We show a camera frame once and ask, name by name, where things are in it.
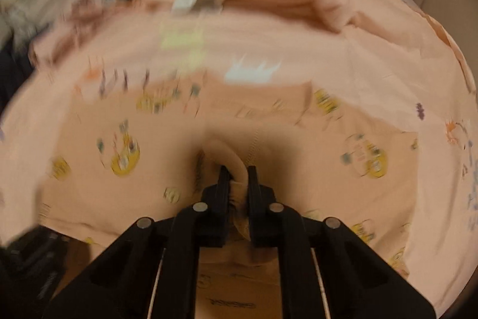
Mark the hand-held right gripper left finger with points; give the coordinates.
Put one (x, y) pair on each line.
(224, 179)

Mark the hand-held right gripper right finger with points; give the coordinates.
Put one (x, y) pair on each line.
(253, 179)

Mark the peach cartoon-print pants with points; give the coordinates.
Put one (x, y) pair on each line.
(298, 139)

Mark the pink printed bed sheet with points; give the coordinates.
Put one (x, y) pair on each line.
(298, 38)

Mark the dark object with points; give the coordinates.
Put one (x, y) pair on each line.
(33, 266)

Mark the navy cloth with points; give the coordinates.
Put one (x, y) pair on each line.
(13, 76)

